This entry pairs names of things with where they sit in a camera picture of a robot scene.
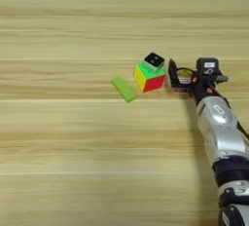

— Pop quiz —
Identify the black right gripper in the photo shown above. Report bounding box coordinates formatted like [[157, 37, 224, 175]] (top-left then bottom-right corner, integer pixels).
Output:
[[167, 57, 230, 108]]

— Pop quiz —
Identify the small black and white cube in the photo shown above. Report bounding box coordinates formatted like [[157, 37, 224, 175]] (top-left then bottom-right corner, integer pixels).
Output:
[[142, 52, 166, 74]]

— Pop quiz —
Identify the green rectangular block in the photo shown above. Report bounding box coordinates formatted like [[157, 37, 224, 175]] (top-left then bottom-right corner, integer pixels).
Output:
[[110, 75, 138, 104]]

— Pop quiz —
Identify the multicoloured puzzle cube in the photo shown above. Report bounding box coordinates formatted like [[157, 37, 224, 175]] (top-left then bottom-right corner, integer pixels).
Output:
[[132, 60, 167, 94]]

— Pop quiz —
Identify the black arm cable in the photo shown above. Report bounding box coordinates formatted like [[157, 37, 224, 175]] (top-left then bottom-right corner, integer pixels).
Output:
[[236, 121, 249, 146]]

